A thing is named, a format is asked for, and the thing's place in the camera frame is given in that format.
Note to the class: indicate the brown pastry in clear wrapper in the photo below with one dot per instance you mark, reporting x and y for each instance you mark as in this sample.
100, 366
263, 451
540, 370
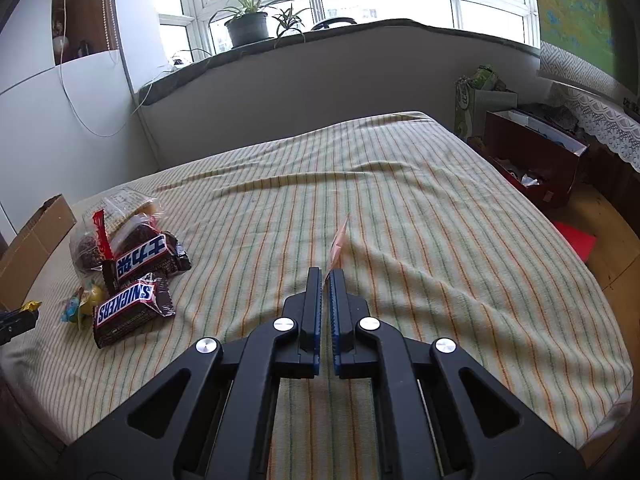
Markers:
137, 232

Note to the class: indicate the clear bag of packets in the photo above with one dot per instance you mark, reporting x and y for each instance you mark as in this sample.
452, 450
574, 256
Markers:
132, 202

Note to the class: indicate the blue wrapped candy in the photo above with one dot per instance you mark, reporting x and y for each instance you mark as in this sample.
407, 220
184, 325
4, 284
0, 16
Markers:
71, 310

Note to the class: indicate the brown chocolate bar packet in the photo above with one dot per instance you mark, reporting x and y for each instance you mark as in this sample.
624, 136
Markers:
125, 310

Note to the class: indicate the large potted plant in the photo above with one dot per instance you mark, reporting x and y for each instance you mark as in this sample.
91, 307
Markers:
246, 30

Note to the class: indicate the small white device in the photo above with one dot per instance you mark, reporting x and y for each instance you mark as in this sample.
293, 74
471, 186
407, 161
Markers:
178, 63

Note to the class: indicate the dark pastry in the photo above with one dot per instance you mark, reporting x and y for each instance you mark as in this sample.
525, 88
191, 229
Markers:
87, 250

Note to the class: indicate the red box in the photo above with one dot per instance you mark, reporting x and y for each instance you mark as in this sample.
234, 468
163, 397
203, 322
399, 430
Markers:
520, 150

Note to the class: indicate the red paper sheet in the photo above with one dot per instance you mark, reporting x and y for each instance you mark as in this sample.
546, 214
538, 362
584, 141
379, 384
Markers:
577, 242

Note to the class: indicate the dark patterned cloth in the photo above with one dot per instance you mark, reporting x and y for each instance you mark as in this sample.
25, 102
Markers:
550, 116

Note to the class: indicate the side table with lace cloth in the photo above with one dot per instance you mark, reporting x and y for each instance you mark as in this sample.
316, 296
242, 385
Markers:
600, 110

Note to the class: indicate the gold candy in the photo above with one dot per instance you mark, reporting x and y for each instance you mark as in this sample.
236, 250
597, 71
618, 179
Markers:
31, 307

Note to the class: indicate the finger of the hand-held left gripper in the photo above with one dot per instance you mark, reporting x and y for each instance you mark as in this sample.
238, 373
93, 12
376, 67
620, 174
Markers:
15, 325

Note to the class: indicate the green gift bag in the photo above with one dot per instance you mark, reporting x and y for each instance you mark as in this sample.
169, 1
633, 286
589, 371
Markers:
465, 110

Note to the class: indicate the yellow wrapped candy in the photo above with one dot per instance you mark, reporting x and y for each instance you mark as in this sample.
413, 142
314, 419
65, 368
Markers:
92, 300

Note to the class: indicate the wall map poster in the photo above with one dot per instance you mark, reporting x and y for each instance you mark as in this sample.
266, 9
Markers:
575, 15

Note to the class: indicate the thin pink sachet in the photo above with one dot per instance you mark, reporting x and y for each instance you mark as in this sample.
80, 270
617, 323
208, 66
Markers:
339, 245

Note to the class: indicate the white cabinet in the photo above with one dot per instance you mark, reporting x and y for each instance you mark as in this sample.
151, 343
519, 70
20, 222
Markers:
75, 125

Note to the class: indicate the small potted plant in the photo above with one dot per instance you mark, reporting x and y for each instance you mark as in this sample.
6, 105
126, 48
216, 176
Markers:
287, 22

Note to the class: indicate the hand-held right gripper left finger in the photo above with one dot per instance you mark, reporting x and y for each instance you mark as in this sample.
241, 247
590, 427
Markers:
316, 340

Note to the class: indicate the blue red candy bar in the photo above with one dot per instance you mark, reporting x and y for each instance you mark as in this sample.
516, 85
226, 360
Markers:
142, 257

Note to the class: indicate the dark wooden low table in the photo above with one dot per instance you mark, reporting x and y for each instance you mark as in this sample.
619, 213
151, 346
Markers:
615, 180

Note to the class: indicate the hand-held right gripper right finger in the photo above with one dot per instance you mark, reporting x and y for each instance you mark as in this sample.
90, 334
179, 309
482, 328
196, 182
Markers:
334, 340

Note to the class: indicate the grey window sill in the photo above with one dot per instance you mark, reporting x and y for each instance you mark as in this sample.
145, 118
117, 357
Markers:
400, 27

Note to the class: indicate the cardboard box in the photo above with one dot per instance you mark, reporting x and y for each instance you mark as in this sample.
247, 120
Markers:
35, 245

